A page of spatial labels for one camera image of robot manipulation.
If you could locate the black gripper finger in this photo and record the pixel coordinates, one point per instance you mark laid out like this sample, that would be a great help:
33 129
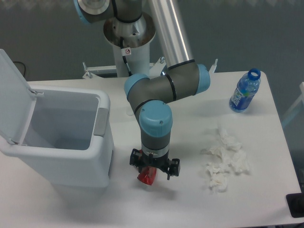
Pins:
135 159
173 168

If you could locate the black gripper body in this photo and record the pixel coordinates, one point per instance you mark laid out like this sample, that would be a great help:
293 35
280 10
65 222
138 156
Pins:
147 162

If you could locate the white trash bin with lid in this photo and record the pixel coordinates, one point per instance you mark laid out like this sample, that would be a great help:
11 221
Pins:
62 133

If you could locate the black device at table corner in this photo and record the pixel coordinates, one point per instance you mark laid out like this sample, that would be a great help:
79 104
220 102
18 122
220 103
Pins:
295 203

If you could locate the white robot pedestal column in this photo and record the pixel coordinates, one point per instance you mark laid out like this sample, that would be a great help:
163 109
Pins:
131 44

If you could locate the white chair frame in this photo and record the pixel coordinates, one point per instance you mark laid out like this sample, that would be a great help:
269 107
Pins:
296 107

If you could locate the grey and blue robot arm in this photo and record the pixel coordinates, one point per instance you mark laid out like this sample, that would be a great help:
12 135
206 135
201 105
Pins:
150 98

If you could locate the white bottle cap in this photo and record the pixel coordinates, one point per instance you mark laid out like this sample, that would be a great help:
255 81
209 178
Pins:
129 112

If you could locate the white metal base frame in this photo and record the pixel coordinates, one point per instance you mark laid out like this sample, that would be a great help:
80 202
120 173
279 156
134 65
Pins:
156 69

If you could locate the blue plastic drink bottle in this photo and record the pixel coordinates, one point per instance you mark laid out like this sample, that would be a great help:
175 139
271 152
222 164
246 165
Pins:
246 89

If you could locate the crumpled white tissue pile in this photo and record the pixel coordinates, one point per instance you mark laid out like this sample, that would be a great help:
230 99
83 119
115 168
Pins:
228 157

